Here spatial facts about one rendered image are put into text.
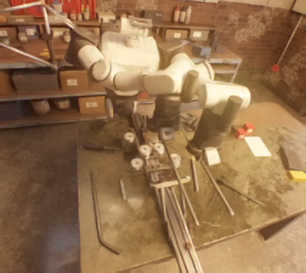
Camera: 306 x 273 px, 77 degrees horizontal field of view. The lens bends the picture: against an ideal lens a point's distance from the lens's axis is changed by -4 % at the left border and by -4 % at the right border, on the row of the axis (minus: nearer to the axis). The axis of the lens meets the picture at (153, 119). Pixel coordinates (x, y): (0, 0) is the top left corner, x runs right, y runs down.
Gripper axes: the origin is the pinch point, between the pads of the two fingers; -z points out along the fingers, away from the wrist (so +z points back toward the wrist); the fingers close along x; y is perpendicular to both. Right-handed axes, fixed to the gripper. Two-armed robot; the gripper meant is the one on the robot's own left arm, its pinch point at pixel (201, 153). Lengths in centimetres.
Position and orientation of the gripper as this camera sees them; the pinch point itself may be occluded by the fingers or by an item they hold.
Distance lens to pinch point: 70.4
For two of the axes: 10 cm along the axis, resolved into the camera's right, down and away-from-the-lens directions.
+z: 1.1, -7.6, -6.4
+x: -9.5, 1.1, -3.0
